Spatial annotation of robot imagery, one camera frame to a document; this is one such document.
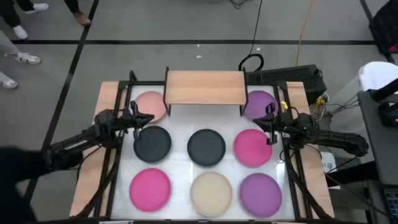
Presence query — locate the black keyboard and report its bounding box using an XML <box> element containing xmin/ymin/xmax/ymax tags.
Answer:
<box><xmin>384</xmin><ymin>185</ymin><xmax>398</xmax><ymax>220</ymax></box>

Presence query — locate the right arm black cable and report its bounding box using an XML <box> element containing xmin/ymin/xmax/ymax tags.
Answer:
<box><xmin>278</xmin><ymin>124</ymin><xmax>324</xmax><ymax>164</ymax></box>

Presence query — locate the white chair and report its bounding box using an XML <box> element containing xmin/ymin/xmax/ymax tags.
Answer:
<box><xmin>358</xmin><ymin>61</ymin><xmax>398</xmax><ymax>93</ymax></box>

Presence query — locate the person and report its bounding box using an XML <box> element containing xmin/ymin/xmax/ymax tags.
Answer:
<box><xmin>0</xmin><ymin>0</ymin><xmax>50</xmax><ymax>40</ymax></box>
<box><xmin>63</xmin><ymin>0</ymin><xmax>93</xmax><ymax>27</ymax></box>
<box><xmin>0</xmin><ymin>30</ymin><xmax>42</xmax><ymax>90</ymax></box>

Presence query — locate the yellow plug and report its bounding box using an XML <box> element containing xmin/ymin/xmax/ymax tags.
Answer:
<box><xmin>313</xmin><ymin>95</ymin><xmax>329</xmax><ymax>113</ymax></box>

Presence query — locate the black cable bundle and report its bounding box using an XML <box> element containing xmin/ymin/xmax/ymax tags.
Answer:
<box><xmin>229</xmin><ymin>0</ymin><xmax>250</xmax><ymax>9</ymax></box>

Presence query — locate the black chair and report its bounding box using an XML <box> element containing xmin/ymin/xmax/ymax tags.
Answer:
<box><xmin>368</xmin><ymin>0</ymin><xmax>398</xmax><ymax>56</ymax></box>

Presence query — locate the white paper label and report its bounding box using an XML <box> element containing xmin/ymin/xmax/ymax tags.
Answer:
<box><xmin>320</xmin><ymin>151</ymin><xmax>337</xmax><ymax>174</ymax></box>

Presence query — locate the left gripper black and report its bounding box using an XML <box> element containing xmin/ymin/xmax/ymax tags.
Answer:
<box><xmin>121</xmin><ymin>100</ymin><xmax>155</xmax><ymax>140</ymax></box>

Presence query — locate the yellow cable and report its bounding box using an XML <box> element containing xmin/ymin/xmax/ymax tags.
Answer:
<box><xmin>295</xmin><ymin>0</ymin><xmax>317</xmax><ymax>67</ymax></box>

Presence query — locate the beige plate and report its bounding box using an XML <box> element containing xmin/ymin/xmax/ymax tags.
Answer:
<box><xmin>190</xmin><ymin>171</ymin><xmax>233</xmax><ymax>218</ymax></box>

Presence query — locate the dark grey plate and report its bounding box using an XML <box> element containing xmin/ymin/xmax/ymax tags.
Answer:
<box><xmin>187</xmin><ymin>128</ymin><xmax>226</xmax><ymax>167</ymax></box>
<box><xmin>133</xmin><ymin>125</ymin><xmax>172</xmax><ymax>164</ymax></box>

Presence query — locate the light pink plate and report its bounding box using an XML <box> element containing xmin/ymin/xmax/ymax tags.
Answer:
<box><xmin>134</xmin><ymin>90</ymin><xmax>168</xmax><ymax>124</ymax></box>

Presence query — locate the black computer box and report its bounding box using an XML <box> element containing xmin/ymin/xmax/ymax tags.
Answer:
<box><xmin>245</xmin><ymin>64</ymin><xmax>328</xmax><ymax>106</ymax></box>

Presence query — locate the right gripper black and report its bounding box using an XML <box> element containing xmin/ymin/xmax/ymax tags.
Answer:
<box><xmin>253</xmin><ymin>103</ymin><xmax>290</xmax><ymax>146</ymax></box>

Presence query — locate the magenta plate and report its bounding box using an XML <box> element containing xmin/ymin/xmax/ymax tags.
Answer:
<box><xmin>233</xmin><ymin>128</ymin><xmax>274</xmax><ymax>168</ymax></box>
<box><xmin>129</xmin><ymin>167</ymin><xmax>172</xmax><ymax>213</ymax></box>

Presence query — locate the black device on desk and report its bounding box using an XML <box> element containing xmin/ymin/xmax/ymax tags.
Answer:
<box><xmin>368</xmin><ymin>77</ymin><xmax>398</xmax><ymax>127</ymax></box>

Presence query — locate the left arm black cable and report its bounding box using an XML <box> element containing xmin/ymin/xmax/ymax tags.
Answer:
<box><xmin>76</xmin><ymin>130</ymin><xmax>125</xmax><ymax>217</ymax></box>

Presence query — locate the black metal table frame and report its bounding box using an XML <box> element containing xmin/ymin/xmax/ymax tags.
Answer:
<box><xmin>73</xmin><ymin>70</ymin><xmax>335</xmax><ymax>223</ymax></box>

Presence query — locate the grey desk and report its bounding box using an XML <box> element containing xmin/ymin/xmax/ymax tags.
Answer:
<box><xmin>356</xmin><ymin>90</ymin><xmax>398</xmax><ymax>187</ymax></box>

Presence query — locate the black cable with loop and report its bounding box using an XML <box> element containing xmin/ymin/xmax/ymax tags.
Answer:
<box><xmin>238</xmin><ymin>0</ymin><xmax>265</xmax><ymax>73</ymax></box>

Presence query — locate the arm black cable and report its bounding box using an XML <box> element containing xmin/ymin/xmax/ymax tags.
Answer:
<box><xmin>76</xmin><ymin>130</ymin><xmax>125</xmax><ymax>217</ymax></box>
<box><xmin>278</xmin><ymin>124</ymin><xmax>324</xmax><ymax>164</ymax></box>

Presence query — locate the purple plate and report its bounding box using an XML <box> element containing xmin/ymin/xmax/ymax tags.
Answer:
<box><xmin>243</xmin><ymin>90</ymin><xmax>279</xmax><ymax>121</ymax></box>
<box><xmin>239</xmin><ymin>172</ymin><xmax>283</xmax><ymax>218</ymax></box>

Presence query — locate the wooden shelf black metal frame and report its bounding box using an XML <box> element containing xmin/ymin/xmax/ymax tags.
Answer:
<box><xmin>164</xmin><ymin>66</ymin><xmax>249</xmax><ymax>118</ymax></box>

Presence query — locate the white table mat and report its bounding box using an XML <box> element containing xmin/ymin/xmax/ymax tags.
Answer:
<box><xmin>110</xmin><ymin>84</ymin><xmax>296</xmax><ymax>220</ymax></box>

